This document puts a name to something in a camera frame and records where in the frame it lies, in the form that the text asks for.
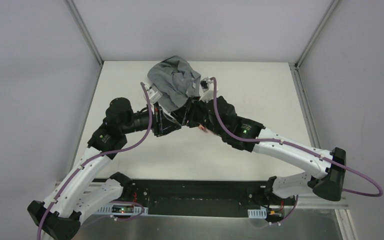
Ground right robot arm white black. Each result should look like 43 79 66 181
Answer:
171 96 346 205

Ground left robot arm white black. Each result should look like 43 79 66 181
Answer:
27 97 182 240

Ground mannequin hand with painted nails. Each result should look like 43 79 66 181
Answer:
198 124 216 135

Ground grey shirt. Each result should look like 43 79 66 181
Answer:
147 55 201 113

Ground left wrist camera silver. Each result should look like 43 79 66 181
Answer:
145 84 163 104

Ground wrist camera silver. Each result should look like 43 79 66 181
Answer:
199 77 218 102
145 84 163 104

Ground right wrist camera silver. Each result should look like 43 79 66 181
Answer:
199 77 218 102

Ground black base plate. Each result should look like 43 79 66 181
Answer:
89 178 296 219

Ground left aluminium frame post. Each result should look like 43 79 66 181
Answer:
64 0 104 68

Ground aluminium frame post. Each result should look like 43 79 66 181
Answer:
64 0 104 68
294 0 342 69

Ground right aluminium frame post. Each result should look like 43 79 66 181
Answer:
294 0 342 69

